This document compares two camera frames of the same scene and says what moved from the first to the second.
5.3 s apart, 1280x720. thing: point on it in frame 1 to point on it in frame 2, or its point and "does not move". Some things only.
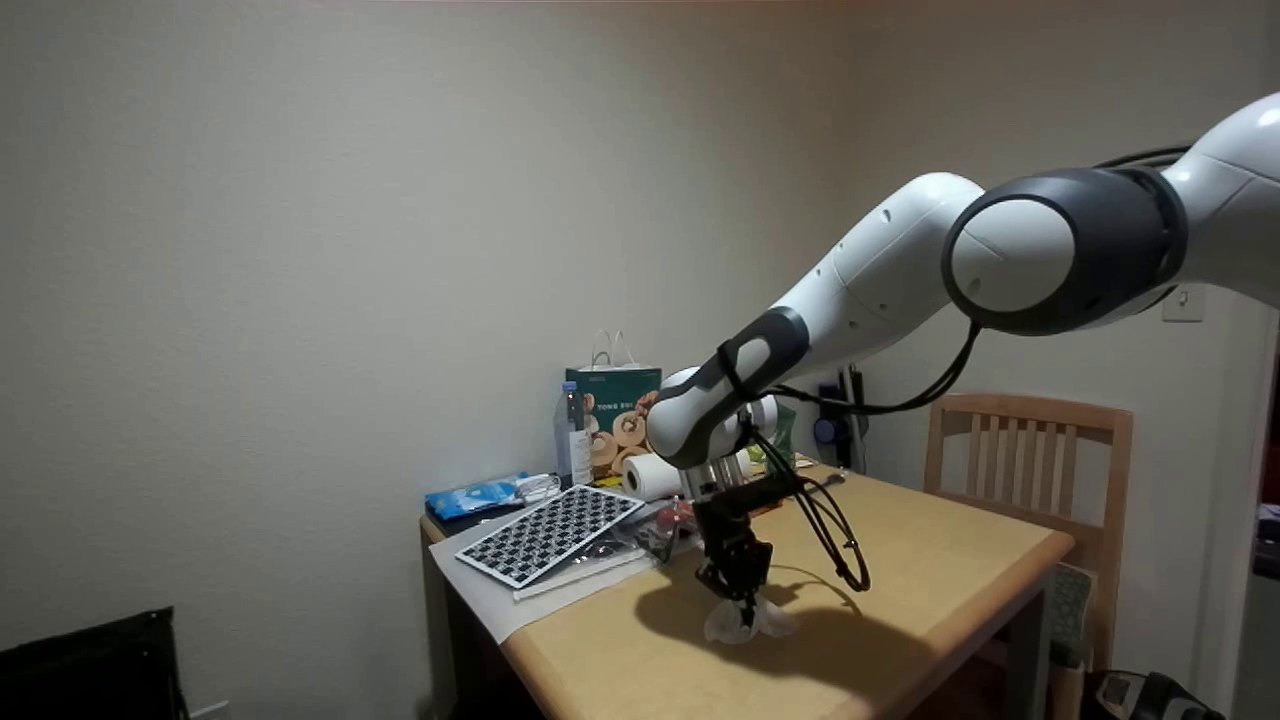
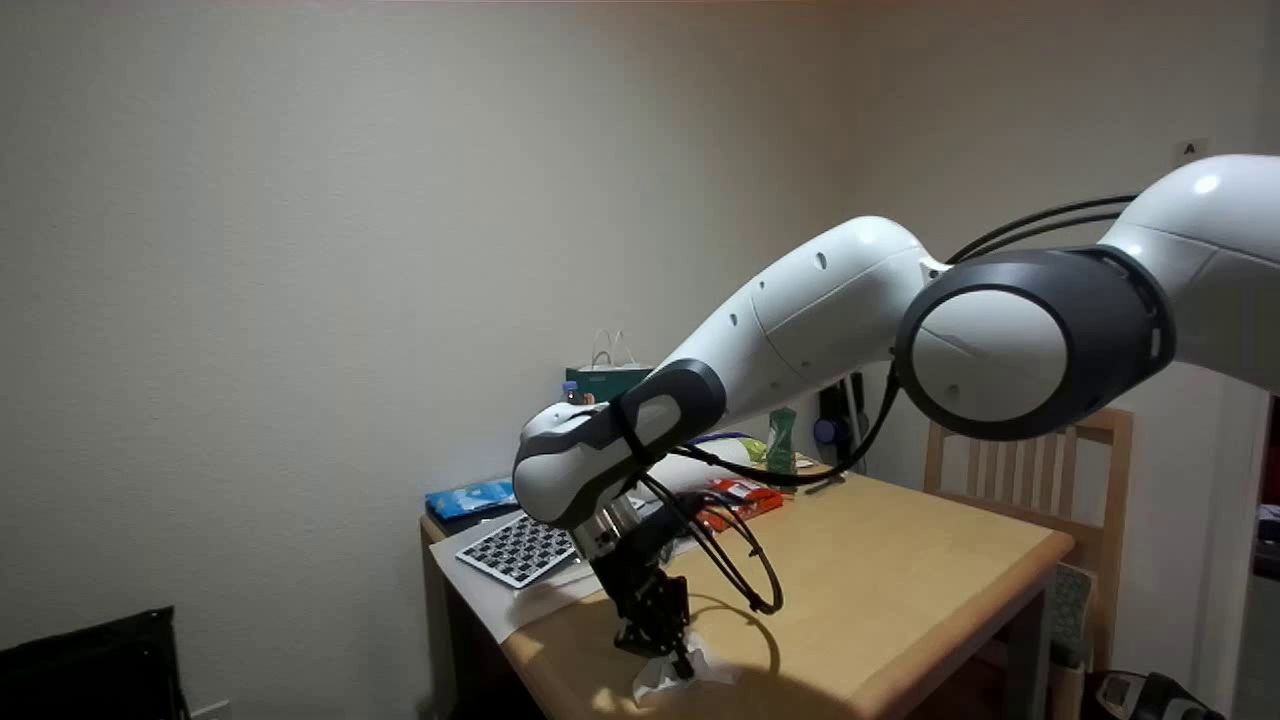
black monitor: [123, 671] does not move
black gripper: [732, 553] to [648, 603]
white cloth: [727, 621] to [660, 674]
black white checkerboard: [550, 532] does not move
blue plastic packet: [448, 510] does not move
